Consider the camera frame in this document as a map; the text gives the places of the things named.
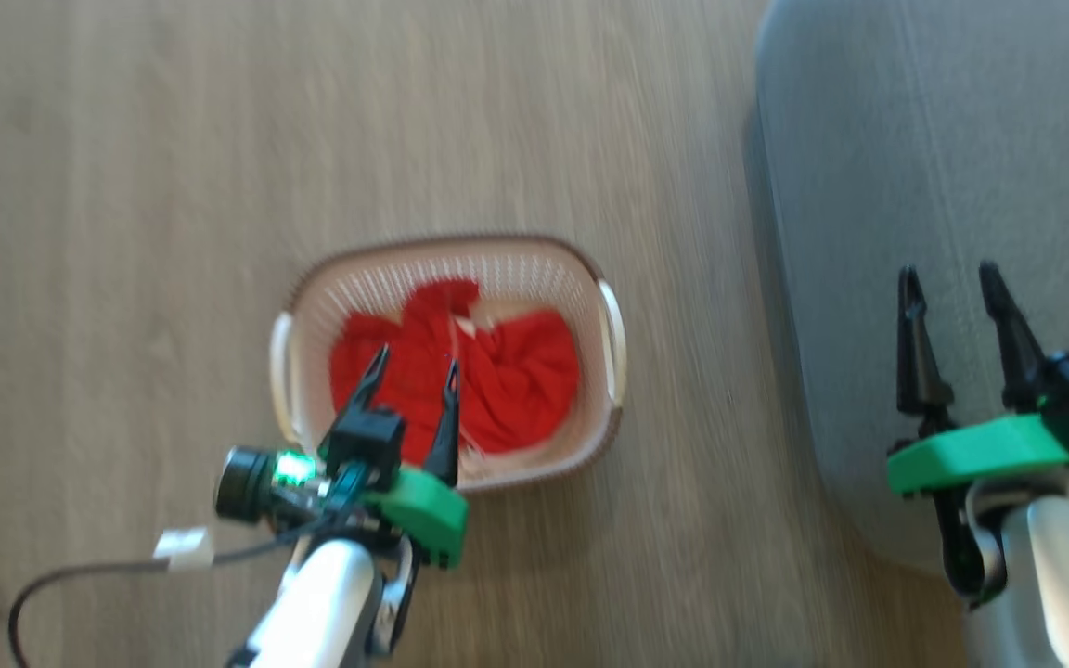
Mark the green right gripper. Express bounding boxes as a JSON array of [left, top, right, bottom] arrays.
[[885, 262, 1069, 500]]

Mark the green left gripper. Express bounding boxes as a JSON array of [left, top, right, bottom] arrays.
[[317, 344, 470, 571]]

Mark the red cloth garment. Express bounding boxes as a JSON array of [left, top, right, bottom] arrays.
[[328, 278, 582, 456]]

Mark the grey fabric sofa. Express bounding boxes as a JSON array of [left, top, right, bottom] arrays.
[[752, 0, 1069, 581]]

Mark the white plastic laundry basket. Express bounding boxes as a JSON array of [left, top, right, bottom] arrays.
[[269, 232, 628, 493]]

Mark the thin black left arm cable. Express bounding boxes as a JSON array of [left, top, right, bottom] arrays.
[[8, 527, 336, 668]]

